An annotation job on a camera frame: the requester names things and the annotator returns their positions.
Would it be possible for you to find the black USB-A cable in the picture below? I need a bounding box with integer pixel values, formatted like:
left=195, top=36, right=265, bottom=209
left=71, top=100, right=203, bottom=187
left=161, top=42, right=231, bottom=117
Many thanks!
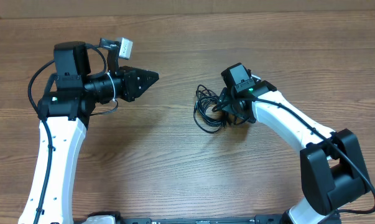
left=192, top=84, right=228, bottom=134

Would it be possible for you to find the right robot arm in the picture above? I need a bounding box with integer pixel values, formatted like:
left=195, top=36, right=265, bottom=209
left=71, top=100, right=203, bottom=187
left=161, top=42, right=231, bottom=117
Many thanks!
left=217, top=63, right=374, bottom=223

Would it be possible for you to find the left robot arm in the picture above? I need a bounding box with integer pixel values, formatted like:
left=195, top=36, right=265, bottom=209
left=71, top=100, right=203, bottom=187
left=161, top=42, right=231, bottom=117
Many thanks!
left=18, top=38, right=159, bottom=223

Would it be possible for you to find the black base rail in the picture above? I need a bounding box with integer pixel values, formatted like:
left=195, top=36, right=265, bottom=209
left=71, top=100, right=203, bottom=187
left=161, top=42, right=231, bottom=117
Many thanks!
left=74, top=212, right=290, bottom=224

